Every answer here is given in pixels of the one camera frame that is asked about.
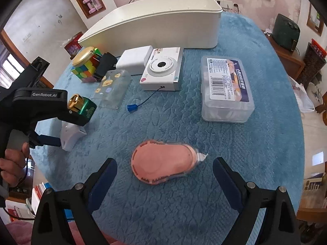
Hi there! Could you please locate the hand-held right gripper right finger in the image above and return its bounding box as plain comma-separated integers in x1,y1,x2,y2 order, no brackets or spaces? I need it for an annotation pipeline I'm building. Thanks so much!
213,157,302,245

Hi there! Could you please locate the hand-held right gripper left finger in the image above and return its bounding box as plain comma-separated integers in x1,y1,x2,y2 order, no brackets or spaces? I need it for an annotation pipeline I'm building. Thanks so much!
31,158,118,245

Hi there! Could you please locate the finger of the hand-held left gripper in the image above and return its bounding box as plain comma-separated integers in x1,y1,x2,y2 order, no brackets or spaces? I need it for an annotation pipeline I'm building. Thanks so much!
29,133,62,149
57,108,89,127

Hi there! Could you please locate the green bottle with gold cap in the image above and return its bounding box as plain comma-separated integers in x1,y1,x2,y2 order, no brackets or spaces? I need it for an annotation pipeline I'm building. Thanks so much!
67,94,97,120

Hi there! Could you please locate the white plastic stand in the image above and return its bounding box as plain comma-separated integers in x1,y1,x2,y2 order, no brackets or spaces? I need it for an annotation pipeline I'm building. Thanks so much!
60,121,86,152

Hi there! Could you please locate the pink correction tape dispenser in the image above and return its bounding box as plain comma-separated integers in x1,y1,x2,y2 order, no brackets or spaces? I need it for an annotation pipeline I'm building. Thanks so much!
131,139,208,184

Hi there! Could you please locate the gold oval tape measure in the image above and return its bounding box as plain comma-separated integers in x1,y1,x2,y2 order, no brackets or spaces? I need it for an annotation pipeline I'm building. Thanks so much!
72,46,95,67

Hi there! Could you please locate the clear labelled plastic box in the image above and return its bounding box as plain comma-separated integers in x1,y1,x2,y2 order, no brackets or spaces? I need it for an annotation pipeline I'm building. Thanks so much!
200,56,255,124

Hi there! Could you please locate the white plastic storage bin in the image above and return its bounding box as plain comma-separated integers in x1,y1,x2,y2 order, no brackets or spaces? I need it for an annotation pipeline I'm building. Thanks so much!
78,0,222,57

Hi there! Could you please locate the person's left hand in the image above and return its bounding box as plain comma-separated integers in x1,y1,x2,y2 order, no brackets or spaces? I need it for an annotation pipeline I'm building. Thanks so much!
0,143,31,188

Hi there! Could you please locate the colourful puzzle cube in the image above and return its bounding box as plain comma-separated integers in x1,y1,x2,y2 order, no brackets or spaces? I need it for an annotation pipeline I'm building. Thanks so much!
71,47,103,83

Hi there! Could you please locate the blue plush blanket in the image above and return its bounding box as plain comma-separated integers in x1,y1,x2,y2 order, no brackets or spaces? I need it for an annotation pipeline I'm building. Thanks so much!
31,13,306,245

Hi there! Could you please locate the stack of books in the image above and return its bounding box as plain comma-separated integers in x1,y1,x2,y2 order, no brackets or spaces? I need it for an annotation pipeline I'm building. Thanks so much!
6,181,52,222

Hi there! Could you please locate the black charger plug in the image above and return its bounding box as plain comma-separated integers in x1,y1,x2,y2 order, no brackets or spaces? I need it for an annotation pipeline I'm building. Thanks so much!
92,52,118,82

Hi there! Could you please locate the red printed box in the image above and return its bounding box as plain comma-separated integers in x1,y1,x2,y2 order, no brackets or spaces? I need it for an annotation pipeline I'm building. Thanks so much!
64,34,83,57

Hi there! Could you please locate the cardboard box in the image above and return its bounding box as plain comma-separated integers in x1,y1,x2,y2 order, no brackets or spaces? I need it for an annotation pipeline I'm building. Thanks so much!
298,174,327,210

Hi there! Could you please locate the pink cloth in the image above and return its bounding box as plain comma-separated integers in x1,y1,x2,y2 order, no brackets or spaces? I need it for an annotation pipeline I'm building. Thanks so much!
6,219,85,245

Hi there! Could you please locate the white plastic bag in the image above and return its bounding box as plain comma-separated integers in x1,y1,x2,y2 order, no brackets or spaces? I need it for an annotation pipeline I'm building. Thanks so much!
291,78,316,113

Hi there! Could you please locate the wooden cabinet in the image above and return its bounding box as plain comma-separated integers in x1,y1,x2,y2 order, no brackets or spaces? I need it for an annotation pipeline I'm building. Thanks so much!
264,29,306,81

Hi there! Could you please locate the black air fryer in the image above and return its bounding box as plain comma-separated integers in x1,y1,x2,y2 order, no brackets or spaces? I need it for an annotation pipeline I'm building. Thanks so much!
271,13,300,51

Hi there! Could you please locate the black cable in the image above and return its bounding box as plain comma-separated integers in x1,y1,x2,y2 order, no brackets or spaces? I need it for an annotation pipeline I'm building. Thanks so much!
2,156,35,221

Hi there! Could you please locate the blue tag wrist strap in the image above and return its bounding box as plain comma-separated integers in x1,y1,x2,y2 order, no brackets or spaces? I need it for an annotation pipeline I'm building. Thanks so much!
126,85,165,113

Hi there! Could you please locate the wooden picture frame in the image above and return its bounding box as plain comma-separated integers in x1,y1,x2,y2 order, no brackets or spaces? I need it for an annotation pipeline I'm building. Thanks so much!
307,2,325,36

